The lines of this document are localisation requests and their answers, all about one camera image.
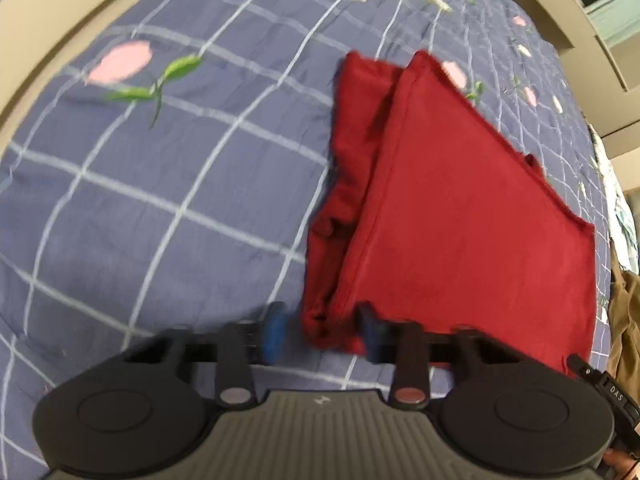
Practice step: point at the red shirt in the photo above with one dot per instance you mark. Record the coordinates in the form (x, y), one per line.
(450, 240)

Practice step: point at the beige wooden headboard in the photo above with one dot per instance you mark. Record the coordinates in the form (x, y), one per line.
(565, 15)

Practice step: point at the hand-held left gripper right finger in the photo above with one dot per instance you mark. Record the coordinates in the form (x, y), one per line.
(372, 336)

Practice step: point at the white patterned cloth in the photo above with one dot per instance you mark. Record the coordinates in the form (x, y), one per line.
(620, 200)

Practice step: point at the brown cloth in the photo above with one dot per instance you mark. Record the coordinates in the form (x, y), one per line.
(625, 325)

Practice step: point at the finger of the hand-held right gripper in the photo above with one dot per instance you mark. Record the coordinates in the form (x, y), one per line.
(576, 363)

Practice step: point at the blue checked floral quilt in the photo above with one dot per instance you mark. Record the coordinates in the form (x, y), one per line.
(175, 200)

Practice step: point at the person's right hand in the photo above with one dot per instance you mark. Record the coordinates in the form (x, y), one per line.
(617, 459)

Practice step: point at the pale green curtain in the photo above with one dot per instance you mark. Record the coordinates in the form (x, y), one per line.
(616, 15)

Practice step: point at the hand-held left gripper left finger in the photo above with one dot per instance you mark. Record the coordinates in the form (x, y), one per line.
(274, 336)

